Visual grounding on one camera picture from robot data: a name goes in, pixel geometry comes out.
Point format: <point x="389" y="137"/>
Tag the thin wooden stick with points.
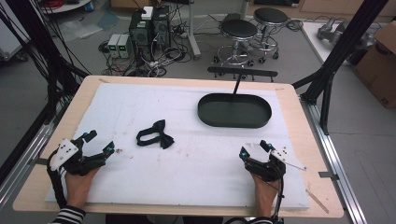
<point x="317" y="201"/>

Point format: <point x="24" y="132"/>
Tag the person's left hand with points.
<point x="76" y="188"/>

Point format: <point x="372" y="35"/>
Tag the brown cardboard box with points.
<point x="378" y="68"/>

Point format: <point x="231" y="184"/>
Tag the black oval tray with rack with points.
<point x="233" y="112"/>

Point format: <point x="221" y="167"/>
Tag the black metal frame post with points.
<point x="51" y="62"/>
<point x="330" y="68"/>

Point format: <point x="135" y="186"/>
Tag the white equipment case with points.
<point x="11" y="31"/>

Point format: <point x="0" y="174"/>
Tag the black round stool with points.
<point x="270" y="16"/>
<point x="239" y="29"/>

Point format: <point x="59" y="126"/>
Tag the black bow tie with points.
<point x="160" y="137"/>

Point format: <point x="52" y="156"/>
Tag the grey power supply unit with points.
<point x="113" y="45"/>
<point x="125" y="46"/>

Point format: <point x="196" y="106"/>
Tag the person's right hand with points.
<point x="264" y="196"/>

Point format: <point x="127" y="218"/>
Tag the black computer tower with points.
<point x="161" y="28"/>
<point x="140" y="34"/>

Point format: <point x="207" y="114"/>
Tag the white foam mat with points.
<point x="193" y="174"/>

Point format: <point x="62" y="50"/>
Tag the grey metal table leg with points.
<point x="193" y="34"/>

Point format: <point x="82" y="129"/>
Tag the grey tape strip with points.
<point x="328" y="175"/>
<point x="39" y="161"/>

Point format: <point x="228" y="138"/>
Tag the clear plastic sheet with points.
<point x="79" y="29"/>

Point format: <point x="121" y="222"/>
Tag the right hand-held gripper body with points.
<point x="269" y="169"/>

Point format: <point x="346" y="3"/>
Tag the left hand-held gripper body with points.
<point x="67" y="152"/>

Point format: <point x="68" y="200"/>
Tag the aluminium table rail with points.
<point x="336" y="161"/>
<point x="25" y="158"/>

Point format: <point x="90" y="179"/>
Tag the round white table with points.
<point x="67" y="5"/>

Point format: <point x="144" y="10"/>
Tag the white box device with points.
<point x="147" y="13"/>

